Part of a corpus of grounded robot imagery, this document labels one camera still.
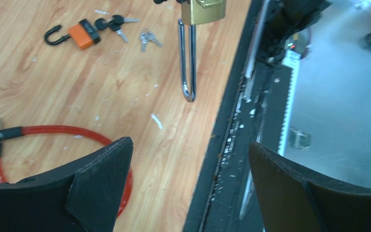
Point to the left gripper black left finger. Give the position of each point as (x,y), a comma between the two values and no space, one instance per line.
(81,196)

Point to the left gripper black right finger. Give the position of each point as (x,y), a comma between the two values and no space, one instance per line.
(295,198)

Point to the red cable lock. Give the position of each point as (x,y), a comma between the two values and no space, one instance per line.
(43,148)

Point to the orange black padlock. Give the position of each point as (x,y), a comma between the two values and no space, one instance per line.
(84,34)

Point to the silver key pair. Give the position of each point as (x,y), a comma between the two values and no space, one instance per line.
(147,36)

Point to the black head key bunch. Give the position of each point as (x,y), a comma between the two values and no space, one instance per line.
(114,23)

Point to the brass padlock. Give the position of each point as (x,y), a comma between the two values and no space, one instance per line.
(193,13)

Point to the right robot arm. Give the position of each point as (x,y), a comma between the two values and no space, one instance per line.
(283,19)

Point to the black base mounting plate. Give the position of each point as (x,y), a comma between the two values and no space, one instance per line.
(256,106)

